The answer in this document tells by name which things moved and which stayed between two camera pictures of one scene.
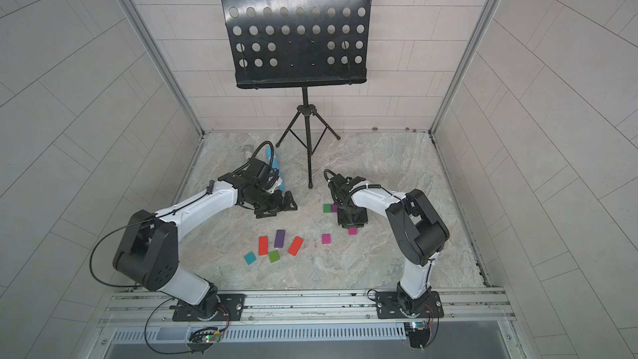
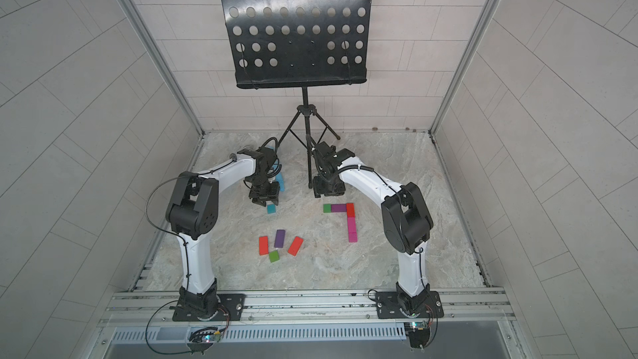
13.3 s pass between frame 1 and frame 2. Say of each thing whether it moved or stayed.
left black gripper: moved
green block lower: stayed
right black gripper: moved
